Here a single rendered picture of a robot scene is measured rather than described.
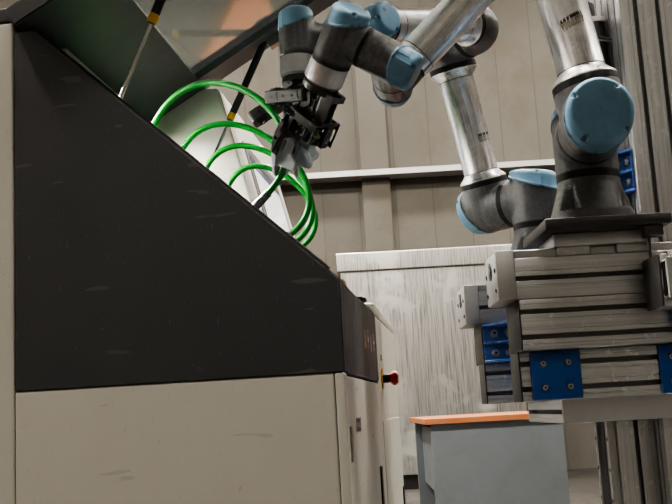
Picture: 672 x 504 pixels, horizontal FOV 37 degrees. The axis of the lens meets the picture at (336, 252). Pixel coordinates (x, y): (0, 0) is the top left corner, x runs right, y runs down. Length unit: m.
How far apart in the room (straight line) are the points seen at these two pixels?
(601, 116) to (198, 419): 0.85
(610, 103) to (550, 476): 3.03
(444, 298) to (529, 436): 4.75
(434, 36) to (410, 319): 7.33
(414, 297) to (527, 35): 3.68
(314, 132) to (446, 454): 2.86
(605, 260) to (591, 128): 0.25
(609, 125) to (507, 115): 9.43
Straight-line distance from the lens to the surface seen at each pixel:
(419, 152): 10.94
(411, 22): 2.18
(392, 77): 1.80
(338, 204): 10.78
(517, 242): 2.35
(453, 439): 4.54
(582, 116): 1.74
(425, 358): 9.16
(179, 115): 2.57
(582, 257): 1.82
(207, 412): 1.72
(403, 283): 9.21
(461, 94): 2.46
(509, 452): 4.57
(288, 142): 1.91
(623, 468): 2.08
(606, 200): 1.85
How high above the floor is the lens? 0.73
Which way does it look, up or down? 9 degrees up
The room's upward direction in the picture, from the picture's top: 3 degrees counter-clockwise
